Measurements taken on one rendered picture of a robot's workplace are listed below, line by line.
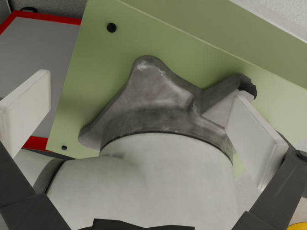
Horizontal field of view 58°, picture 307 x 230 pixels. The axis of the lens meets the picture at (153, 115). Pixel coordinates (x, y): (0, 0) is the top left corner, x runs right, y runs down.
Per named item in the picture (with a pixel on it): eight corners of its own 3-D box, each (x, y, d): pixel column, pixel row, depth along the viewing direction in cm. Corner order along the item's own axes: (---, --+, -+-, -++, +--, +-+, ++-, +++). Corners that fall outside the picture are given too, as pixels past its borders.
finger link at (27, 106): (7, 167, 14) (-8, 165, 14) (51, 110, 20) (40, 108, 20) (3, 112, 12) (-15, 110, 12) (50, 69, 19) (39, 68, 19)
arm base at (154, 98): (306, 109, 30) (320, 154, 26) (182, 176, 45) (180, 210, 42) (167, 19, 23) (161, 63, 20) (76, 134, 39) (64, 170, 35)
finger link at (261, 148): (276, 143, 14) (290, 145, 14) (234, 93, 20) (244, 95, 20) (257, 191, 15) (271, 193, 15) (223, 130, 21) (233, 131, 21)
